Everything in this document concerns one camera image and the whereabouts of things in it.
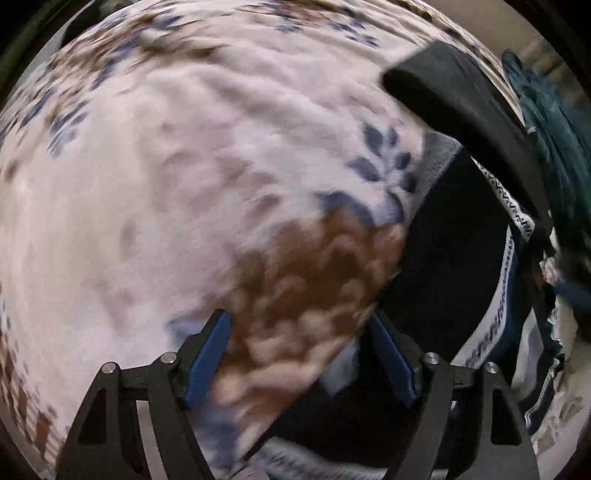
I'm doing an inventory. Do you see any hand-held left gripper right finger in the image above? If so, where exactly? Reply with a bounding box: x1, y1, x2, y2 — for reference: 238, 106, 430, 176
367, 313, 541, 480

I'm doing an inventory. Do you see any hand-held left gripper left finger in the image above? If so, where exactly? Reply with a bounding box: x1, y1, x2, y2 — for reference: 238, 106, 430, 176
55, 309, 233, 480

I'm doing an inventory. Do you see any floral printed blanket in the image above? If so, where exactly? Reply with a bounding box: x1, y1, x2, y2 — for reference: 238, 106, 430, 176
0, 0, 591, 480

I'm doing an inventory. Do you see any dark grey cloth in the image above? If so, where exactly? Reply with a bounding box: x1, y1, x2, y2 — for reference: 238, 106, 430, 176
382, 41, 555, 241

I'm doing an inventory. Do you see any teal cloth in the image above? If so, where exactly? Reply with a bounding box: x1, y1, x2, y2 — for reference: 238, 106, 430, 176
502, 50, 591, 315

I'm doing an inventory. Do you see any black patterned knit garment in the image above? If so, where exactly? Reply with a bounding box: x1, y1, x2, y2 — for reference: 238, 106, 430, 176
231, 131, 566, 480

